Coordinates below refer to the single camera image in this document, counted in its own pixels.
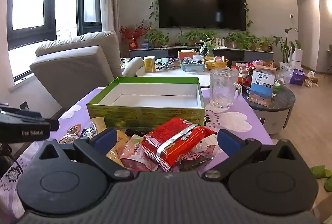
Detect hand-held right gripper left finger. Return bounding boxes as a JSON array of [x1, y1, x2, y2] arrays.
[[36, 128, 132, 180]]

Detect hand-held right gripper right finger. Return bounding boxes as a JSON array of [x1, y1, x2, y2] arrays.
[[202, 129, 299, 180]]

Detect tan snack packet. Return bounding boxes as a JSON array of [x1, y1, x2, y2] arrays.
[[90, 116, 107, 135]]

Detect white red-print snack packet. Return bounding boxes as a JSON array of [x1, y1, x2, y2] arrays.
[[200, 133, 221, 154]]

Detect small dark blue snack packet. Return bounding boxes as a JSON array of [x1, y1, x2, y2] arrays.
[[80, 125, 98, 139]]

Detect small round-print snack packet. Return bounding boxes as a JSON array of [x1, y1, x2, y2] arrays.
[[58, 136, 78, 144]]

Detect small orange-edged snack packet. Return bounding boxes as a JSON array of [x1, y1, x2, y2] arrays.
[[67, 124, 84, 136]]

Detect pink snack packet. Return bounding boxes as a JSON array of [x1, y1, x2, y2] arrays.
[[118, 134, 159, 171]]

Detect green cardboard box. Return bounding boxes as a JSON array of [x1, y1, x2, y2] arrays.
[[86, 77, 205, 131]]

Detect red snack packet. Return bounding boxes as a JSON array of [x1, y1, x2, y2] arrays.
[[141, 118, 218, 173]]

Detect clear glass mug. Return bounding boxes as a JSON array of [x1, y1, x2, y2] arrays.
[[209, 68, 243, 108]]

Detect beige sofa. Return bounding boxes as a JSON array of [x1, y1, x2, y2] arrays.
[[29, 31, 145, 110]]

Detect dark round side table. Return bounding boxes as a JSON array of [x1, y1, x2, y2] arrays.
[[249, 79, 297, 135]]

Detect blue and white carton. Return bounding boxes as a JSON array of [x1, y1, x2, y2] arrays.
[[248, 68, 278, 107]]

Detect yellow woven basket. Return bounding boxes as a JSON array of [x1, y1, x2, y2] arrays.
[[204, 57, 229, 71]]

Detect grey storage tray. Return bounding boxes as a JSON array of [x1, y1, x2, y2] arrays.
[[180, 59, 206, 72]]

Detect yellow can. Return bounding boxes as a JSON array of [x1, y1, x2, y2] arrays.
[[144, 56, 156, 73]]

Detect white round coffee table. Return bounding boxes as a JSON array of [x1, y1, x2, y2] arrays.
[[136, 63, 216, 88]]

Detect purple gift bag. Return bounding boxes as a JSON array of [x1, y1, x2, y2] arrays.
[[289, 68, 305, 86]]

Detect orange tissue box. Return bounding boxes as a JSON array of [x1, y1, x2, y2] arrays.
[[178, 50, 197, 61]]

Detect spider plant in glass vase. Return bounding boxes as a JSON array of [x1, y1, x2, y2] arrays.
[[200, 33, 221, 58]]

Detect red berry branches in vase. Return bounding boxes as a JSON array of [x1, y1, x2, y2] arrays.
[[119, 20, 148, 49]]

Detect grey television cabinet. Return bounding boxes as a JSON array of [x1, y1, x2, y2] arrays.
[[129, 46, 274, 60]]

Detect leafy potted plant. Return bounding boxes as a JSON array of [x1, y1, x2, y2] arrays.
[[179, 29, 216, 47], [224, 32, 261, 51], [145, 28, 169, 48]]

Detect white air purifier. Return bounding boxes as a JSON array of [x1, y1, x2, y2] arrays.
[[292, 48, 304, 69]]

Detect tall broad-leaf plant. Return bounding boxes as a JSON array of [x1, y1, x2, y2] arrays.
[[272, 28, 303, 64]]

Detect black wall television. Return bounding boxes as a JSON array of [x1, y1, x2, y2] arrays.
[[158, 0, 246, 31]]

